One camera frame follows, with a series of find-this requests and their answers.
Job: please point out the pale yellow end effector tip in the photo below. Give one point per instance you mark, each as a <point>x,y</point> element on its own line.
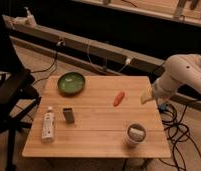
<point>146,96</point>

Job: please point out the white tube with cap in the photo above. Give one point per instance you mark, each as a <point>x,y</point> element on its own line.
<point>48,125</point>

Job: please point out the long grey baseboard rail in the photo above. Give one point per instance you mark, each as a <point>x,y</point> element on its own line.
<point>86,45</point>

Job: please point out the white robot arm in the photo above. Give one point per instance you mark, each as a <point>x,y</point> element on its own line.
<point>179,70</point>

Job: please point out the blue object on floor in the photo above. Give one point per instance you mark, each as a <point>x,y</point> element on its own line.
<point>162,107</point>

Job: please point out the orange carrot toy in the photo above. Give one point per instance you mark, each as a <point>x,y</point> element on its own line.
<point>118,99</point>

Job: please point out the wooden table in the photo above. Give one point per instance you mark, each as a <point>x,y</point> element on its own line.
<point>99,129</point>

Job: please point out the grey eraser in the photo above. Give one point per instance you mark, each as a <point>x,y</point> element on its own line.
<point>68,114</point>

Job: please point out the white spray bottle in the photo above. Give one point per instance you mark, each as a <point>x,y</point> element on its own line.
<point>30,18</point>

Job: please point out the black chair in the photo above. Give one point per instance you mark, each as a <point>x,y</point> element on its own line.
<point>16,87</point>

